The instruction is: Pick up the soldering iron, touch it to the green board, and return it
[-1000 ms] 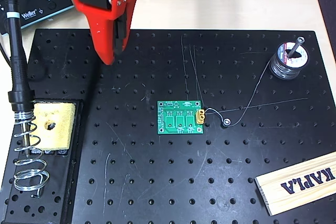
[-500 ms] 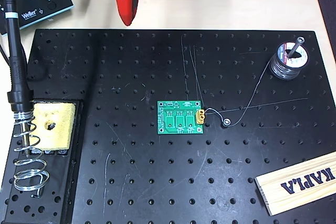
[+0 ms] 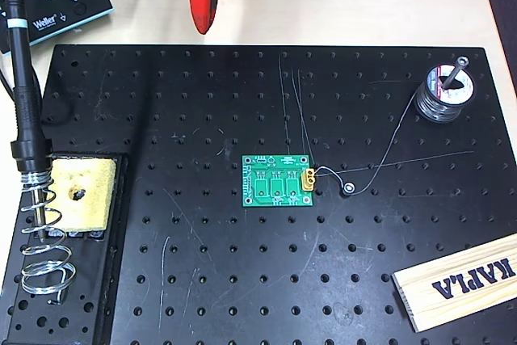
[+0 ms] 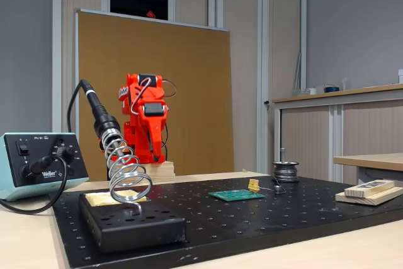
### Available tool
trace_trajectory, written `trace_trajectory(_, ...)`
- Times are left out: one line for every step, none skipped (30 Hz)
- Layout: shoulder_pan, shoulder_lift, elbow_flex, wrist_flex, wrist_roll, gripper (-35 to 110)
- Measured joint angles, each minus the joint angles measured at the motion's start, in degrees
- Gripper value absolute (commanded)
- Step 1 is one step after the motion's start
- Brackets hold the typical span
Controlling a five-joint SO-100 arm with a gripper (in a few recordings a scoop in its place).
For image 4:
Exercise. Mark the clear plastic bottle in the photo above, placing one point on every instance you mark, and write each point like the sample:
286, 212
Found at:
344, 83

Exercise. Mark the orange-red gripper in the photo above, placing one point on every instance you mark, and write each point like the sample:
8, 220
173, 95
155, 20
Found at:
154, 123

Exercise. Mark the orange-red robot arm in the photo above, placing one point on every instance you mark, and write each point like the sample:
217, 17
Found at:
129, 130

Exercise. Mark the white square box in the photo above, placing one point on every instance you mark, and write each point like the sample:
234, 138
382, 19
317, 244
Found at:
400, 76

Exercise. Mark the green circuit board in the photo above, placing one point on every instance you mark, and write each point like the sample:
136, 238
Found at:
236, 195

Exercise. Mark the black soldering iron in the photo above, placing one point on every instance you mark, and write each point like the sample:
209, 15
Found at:
94, 105

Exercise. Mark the metal post screw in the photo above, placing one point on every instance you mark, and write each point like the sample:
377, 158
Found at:
283, 154

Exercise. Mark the small red object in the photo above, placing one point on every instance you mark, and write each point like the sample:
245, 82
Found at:
150, 14

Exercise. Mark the low beige sliding-door cabinet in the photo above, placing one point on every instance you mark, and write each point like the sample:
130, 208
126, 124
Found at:
305, 133

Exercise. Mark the printed Kapla wooden plank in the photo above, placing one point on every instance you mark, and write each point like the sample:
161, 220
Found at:
368, 187

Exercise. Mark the leaning metal rods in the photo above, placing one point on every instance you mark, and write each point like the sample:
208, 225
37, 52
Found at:
298, 72

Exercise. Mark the tall beige cabinet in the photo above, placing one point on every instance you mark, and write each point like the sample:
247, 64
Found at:
242, 61

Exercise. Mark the wooden blocks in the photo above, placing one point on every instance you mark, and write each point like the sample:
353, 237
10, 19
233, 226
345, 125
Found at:
378, 199

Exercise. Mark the silver washer screw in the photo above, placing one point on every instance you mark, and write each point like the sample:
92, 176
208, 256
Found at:
278, 189

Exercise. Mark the yellow cleaning sponge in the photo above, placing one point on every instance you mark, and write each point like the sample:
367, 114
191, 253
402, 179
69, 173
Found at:
97, 199

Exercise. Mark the teal Weller soldering station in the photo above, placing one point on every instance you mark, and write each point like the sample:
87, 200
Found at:
12, 184

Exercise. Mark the black perforated breadboard plate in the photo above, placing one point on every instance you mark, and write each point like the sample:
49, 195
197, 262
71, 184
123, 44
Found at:
252, 218

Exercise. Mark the light wood desk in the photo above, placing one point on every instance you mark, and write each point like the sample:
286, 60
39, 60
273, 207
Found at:
371, 160

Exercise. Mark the yellow power connector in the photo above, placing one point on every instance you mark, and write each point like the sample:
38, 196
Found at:
253, 184

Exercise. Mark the black stand with spring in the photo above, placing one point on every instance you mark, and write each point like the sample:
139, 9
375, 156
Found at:
132, 231

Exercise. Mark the dark blue round tin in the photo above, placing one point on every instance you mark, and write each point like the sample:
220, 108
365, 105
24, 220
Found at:
332, 88

